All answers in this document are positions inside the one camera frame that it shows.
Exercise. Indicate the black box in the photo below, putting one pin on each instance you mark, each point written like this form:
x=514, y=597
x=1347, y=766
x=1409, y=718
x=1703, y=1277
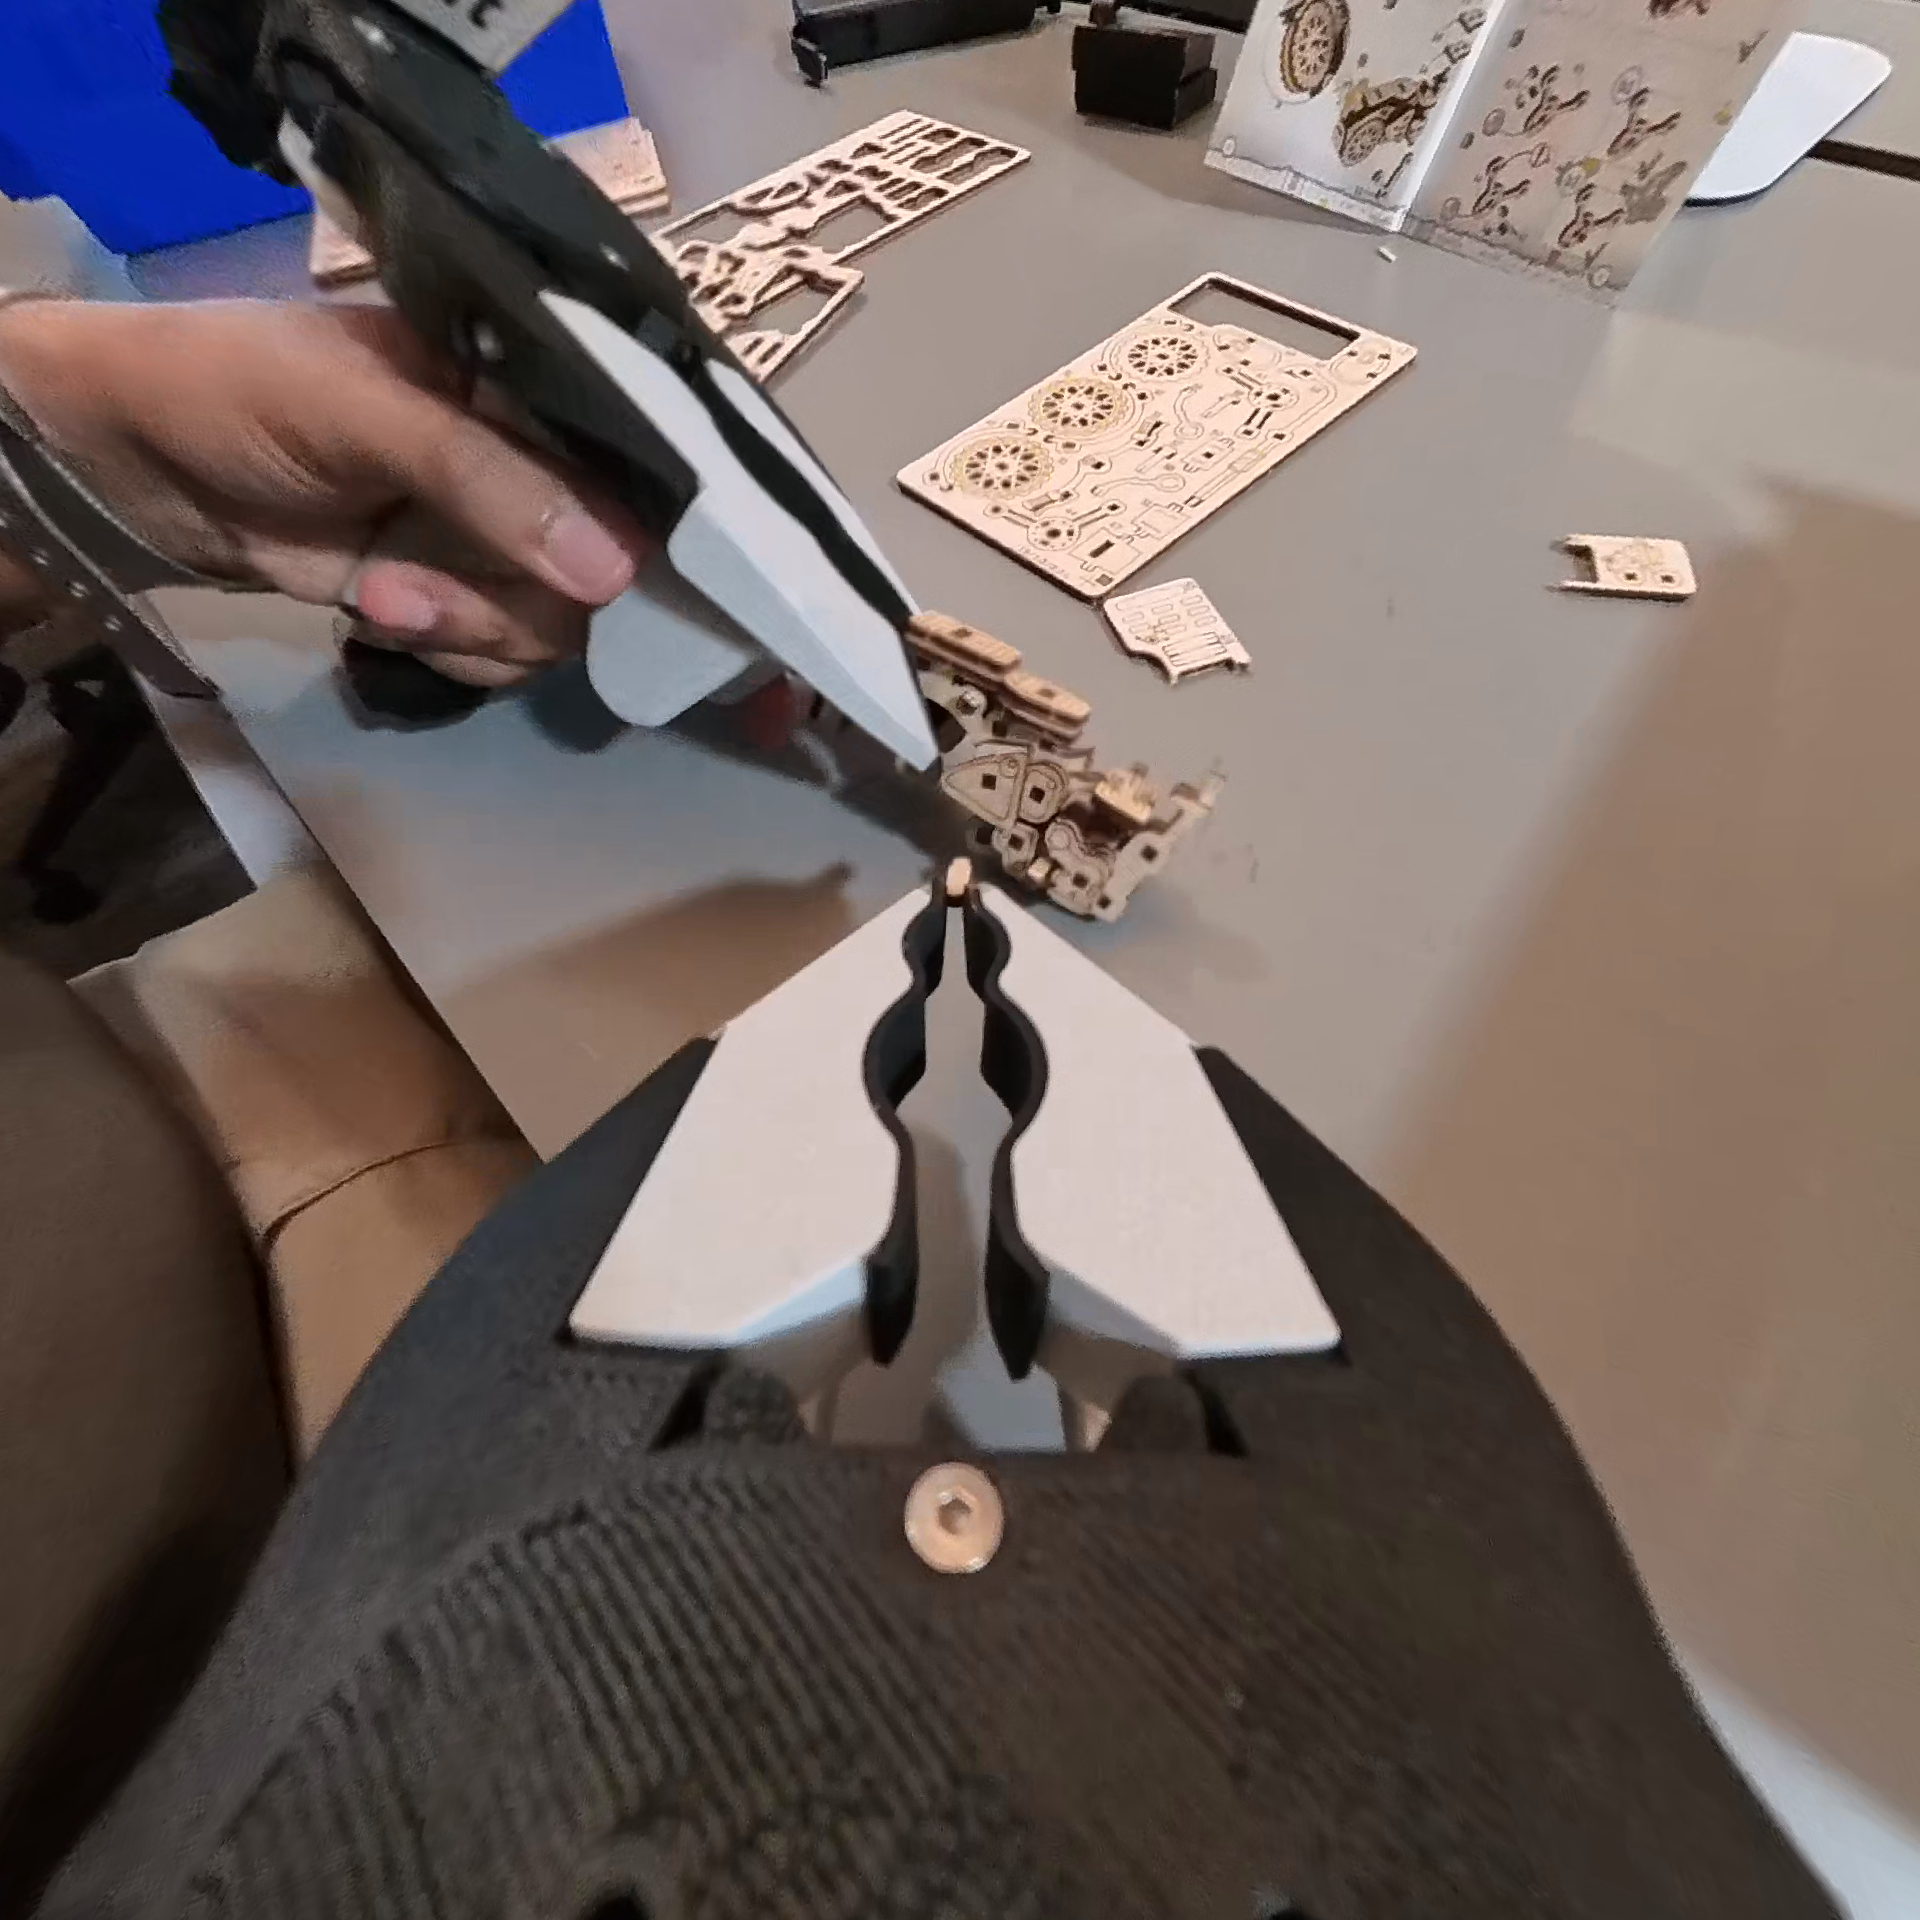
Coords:
x=1141, y=76

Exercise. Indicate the person's beige trousers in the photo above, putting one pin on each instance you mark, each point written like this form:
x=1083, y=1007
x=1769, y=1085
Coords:
x=347, y=1080

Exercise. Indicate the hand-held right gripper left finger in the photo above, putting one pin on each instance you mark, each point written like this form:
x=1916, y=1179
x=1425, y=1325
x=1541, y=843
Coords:
x=751, y=1201

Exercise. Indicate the illustrated instruction booklet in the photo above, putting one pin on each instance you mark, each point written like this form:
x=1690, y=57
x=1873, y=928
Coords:
x=1577, y=135

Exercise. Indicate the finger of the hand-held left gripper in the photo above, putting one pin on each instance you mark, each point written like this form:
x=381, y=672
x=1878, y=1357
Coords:
x=757, y=428
x=797, y=629

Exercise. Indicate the partly emptied wooden sheet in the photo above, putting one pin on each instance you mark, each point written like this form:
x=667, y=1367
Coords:
x=781, y=300

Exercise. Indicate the person's left hand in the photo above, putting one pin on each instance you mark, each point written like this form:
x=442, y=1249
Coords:
x=301, y=452

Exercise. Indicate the small wooden slotted piece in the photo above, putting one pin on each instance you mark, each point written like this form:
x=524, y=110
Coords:
x=1179, y=629

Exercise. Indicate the wooden gear parts sheet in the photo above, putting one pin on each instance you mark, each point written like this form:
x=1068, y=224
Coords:
x=1172, y=435

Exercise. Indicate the small wooden notched piece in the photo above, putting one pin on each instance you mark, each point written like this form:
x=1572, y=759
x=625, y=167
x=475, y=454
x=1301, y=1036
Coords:
x=1628, y=567

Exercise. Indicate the stacked wooden parts sheets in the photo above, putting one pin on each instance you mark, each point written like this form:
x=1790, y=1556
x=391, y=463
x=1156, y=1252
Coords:
x=615, y=165

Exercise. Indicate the grey desk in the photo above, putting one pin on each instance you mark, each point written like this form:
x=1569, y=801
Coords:
x=1425, y=780

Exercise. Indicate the blue plastic bin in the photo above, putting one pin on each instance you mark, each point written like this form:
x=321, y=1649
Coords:
x=76, y=135

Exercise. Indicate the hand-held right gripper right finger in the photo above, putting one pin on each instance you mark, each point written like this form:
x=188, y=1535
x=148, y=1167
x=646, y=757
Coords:
x=1156, y=1201

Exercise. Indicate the person's olive shirt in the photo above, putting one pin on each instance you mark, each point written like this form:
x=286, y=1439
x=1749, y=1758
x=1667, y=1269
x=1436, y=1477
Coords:
x=106, y=1349

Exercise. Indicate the black flat device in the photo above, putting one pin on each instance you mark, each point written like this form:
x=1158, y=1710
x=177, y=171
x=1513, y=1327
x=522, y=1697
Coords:
x=915, y=31

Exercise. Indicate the wooden mechanical model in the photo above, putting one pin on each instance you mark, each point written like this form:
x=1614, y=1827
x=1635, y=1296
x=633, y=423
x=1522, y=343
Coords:
x=1050, y=811

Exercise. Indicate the empty wooden frame sheet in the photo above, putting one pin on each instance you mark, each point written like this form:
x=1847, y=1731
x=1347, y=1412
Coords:
x=902, y=165

